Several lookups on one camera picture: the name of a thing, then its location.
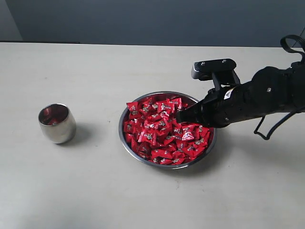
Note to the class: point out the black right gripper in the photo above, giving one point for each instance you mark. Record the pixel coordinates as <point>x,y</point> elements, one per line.
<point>221,108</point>

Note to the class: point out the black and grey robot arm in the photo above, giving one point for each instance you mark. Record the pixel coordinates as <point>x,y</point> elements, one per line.
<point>271,90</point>

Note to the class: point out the steel bowl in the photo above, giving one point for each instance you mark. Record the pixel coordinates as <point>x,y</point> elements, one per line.
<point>162,95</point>

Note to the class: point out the pile of red wrapped candies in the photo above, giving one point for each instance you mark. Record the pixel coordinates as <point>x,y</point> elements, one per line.
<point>156,136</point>

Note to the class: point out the stainless steel cup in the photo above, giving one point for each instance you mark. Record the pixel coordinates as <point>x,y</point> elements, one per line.
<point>62,132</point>

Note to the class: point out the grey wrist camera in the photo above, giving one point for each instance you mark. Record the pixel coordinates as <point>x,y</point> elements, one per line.
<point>221,71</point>

